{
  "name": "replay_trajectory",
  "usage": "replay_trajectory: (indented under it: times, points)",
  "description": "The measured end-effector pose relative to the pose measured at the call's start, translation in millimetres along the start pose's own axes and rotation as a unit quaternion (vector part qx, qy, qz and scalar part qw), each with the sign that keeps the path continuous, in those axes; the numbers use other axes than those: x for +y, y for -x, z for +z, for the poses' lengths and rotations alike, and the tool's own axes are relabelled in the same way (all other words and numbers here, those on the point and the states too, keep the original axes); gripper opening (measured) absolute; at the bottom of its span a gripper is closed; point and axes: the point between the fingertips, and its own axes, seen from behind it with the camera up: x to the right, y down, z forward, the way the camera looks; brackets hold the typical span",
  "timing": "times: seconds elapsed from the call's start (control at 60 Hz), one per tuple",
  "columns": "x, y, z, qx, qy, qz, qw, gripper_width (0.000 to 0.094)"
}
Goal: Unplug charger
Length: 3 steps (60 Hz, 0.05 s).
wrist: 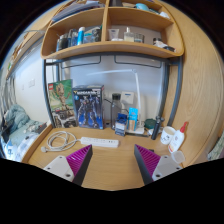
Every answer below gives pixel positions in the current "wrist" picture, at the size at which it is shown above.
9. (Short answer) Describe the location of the light blue tall box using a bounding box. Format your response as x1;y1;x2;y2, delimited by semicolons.
127;107;139;132

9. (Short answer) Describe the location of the teal bedding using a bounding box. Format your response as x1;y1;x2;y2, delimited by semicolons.
0;104;48;161

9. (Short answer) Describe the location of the black electric shaver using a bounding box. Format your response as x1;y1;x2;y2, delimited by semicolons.
150;115;166;141

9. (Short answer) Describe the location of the dark blue and white box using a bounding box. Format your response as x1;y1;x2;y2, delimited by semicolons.
114;112;129;137

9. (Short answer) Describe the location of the white lotion bottle red cap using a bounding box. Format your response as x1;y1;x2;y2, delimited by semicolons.
167;121;190;154

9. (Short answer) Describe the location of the white power strip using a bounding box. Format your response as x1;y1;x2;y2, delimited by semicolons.
79;135;120;149

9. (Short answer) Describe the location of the grey bottle with black cap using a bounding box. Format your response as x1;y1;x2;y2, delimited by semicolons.
110;93;123;130

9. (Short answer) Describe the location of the white desk lamp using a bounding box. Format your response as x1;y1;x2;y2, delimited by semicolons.
87;68;146;135

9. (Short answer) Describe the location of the green tree figure toy box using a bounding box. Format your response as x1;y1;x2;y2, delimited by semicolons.
47;78;78;129

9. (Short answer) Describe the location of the blue robot model kit box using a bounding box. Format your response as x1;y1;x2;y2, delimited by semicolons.
71;84;106;130

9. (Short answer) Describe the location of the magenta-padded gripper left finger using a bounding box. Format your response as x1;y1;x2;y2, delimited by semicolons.
43;143;94;186

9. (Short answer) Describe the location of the wooden shelf unit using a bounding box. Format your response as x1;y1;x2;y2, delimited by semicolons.
40;0;185;61

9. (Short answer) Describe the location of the white mug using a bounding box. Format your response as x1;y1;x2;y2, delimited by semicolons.
160;125;177;146

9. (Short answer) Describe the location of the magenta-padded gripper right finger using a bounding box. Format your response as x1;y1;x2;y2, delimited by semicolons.
134;143;184;185

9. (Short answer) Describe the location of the dark grey metal desk frame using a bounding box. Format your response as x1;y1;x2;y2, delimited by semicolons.
41;54;184;129

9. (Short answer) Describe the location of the white power strip cable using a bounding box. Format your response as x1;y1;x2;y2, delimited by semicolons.
40;130;83;154

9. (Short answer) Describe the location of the green round container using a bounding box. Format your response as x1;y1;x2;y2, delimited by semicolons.
144;118;157;129

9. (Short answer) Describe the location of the white box with blue print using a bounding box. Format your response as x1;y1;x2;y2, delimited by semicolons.
120;90;135;107

